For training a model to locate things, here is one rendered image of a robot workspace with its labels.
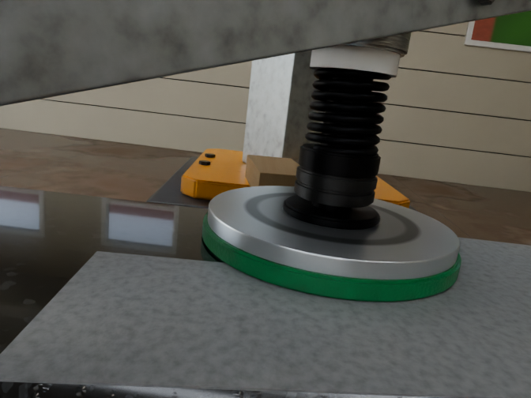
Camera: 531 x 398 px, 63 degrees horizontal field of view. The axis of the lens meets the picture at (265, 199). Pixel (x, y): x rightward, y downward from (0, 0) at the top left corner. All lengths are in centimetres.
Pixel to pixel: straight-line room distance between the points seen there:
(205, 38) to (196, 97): 619
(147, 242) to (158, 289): 8
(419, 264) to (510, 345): 7
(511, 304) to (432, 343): 10
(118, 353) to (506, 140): 689
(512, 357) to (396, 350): 7
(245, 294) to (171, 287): 5
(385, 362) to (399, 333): 3
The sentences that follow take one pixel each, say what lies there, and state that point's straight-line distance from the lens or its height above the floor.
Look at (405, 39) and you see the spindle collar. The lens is 36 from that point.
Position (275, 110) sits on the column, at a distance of 101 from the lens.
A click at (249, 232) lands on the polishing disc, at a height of 87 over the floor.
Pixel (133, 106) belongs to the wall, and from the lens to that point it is 667.
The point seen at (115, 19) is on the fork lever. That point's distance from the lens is 21.
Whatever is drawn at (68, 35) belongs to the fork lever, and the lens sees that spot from 21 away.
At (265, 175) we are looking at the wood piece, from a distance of 76.
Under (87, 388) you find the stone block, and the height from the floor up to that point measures 84.
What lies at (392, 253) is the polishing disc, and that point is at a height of 87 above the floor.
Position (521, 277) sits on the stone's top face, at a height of 84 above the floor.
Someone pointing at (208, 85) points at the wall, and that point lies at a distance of 638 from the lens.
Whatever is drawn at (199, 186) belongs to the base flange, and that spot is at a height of 77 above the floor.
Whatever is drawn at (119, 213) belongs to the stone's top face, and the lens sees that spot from 42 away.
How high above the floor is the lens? 97
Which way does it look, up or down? 14 degrees down
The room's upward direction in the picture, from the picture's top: 7 degrees clockwise
